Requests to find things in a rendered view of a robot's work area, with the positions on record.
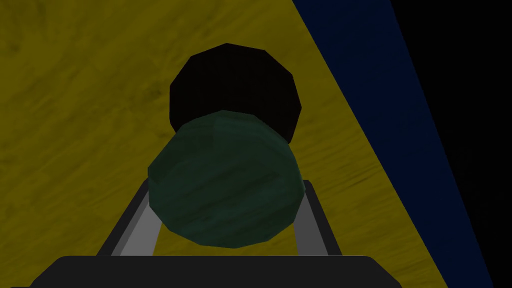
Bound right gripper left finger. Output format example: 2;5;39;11
95;178;164;257

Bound green and black door knob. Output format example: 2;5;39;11
147;42;307;250

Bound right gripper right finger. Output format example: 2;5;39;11
293;179;343;257

